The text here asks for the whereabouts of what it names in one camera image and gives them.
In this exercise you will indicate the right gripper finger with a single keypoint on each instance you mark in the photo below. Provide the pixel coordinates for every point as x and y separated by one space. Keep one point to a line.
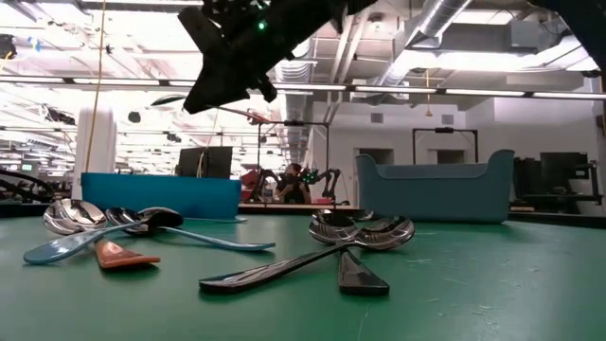
222 87
268 91

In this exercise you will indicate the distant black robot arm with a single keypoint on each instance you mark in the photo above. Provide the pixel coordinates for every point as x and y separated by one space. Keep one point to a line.
326 180
260 182

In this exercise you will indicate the black monitor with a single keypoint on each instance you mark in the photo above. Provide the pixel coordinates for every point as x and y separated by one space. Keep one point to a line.
215 162

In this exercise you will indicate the red bag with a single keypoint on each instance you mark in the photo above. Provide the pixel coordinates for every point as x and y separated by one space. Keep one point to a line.
248 180

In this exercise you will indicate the person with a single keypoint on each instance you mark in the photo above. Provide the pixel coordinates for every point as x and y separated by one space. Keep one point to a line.
293 187

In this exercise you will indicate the blue rectangular plastic bin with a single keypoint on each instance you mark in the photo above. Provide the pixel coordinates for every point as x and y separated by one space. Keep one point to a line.
189 194

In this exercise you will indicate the wooden table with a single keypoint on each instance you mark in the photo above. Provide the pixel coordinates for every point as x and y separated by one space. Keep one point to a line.
293 207

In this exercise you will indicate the horizontal light bar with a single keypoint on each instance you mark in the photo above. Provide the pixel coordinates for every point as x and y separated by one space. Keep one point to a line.
426 90

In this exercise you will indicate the green exit sign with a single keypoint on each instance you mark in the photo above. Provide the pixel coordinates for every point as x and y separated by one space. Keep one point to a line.
27 166

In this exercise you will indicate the black equipment desk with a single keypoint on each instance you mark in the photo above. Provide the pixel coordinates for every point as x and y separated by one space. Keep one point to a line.
558 180

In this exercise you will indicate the silver ventilation duct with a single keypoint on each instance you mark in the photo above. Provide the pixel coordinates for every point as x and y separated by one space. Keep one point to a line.
435 19
296 109

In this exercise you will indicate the black metal frame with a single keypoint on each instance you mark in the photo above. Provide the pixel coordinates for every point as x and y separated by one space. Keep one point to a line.
293 123
445 129

